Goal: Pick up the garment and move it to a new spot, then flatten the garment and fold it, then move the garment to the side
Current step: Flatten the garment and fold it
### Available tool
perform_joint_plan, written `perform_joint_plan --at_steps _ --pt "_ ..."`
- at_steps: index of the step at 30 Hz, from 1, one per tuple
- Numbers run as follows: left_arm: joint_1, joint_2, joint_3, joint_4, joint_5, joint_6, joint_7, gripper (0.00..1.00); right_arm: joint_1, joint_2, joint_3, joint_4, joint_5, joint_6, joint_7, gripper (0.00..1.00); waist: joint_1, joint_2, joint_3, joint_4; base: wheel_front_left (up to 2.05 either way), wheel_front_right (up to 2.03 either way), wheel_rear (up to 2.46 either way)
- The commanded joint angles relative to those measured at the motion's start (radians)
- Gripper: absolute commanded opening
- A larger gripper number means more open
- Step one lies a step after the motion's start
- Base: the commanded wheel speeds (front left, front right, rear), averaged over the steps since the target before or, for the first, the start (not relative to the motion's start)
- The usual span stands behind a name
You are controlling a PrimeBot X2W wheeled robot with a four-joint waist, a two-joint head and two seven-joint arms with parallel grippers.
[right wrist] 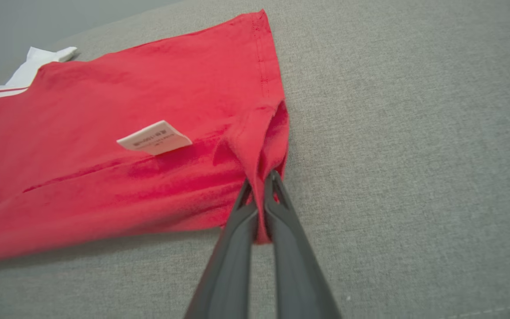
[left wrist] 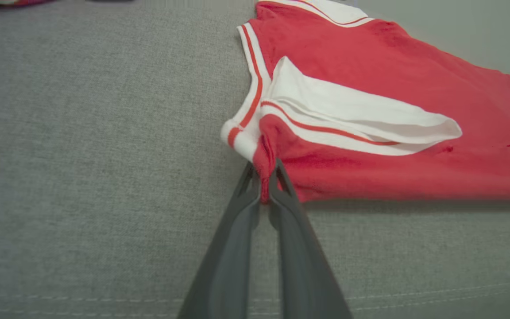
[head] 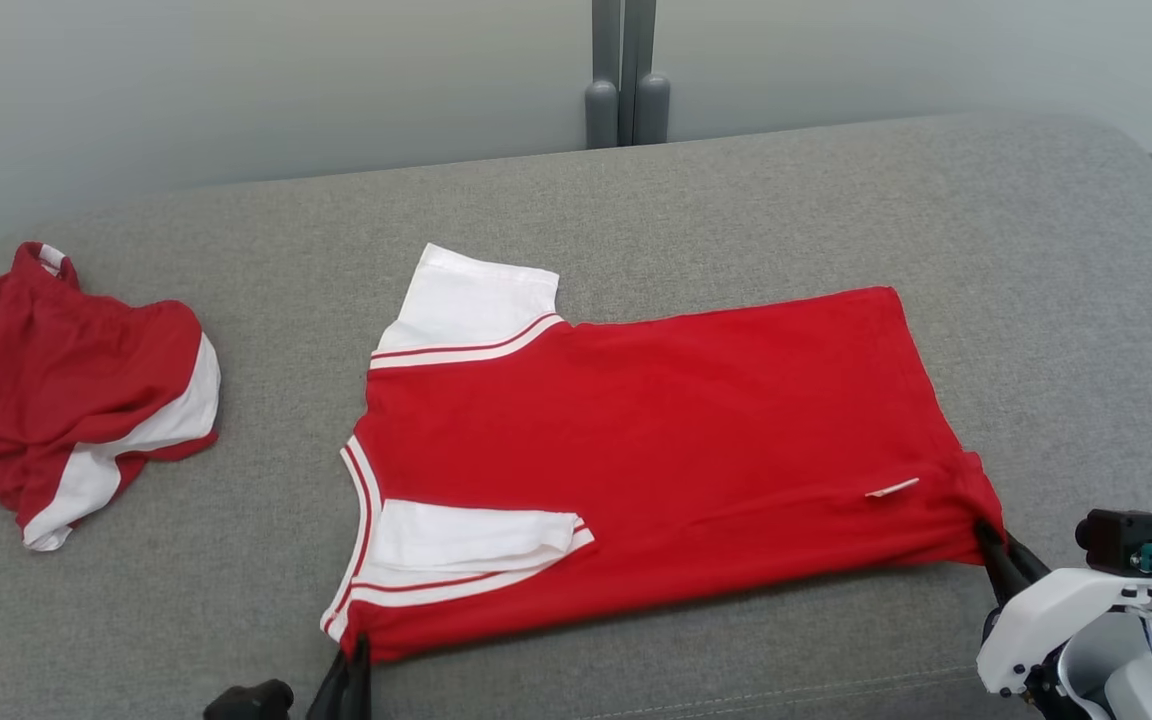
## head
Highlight grey partition post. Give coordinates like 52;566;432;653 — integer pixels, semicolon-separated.
584;0;673;149

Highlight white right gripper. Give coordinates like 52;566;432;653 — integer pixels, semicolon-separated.
976;520;1152;696

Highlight grey fabric sofa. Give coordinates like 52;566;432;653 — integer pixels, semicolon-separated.
0;112;1152;720

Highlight red shorts with white sides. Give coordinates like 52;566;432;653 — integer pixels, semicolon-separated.
0;242;223;553

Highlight red shirt with white sleeves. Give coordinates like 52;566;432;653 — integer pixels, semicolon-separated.
321;243;1007;666

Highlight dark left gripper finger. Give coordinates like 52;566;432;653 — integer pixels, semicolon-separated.
308;653;352;720
348;637;373;720

